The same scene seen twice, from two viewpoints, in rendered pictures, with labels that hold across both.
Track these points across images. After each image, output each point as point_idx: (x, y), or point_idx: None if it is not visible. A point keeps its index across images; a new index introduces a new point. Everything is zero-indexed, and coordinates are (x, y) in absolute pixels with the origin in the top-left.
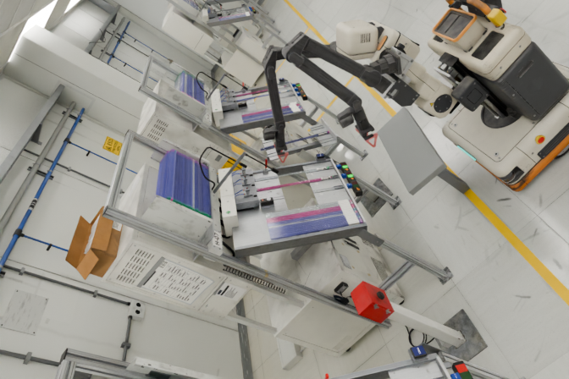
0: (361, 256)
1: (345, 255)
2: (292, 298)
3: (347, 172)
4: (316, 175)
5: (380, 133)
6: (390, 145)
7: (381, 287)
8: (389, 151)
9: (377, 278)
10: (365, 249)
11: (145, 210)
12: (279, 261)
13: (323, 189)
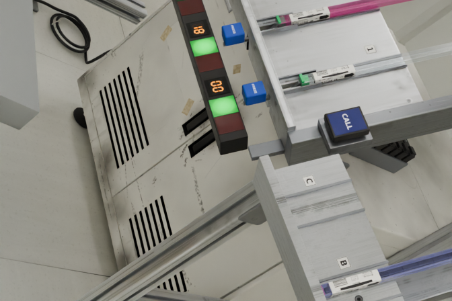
0: (180, 92)
1: (233, 13)
2: None
3: (214, 70)
4: (352, 40)
5: (23, 81)
6: None
7: (139, 3)
8: None
9: (143, 51)
10: (161, 164)
11: None
12: (434, 166)
13: None
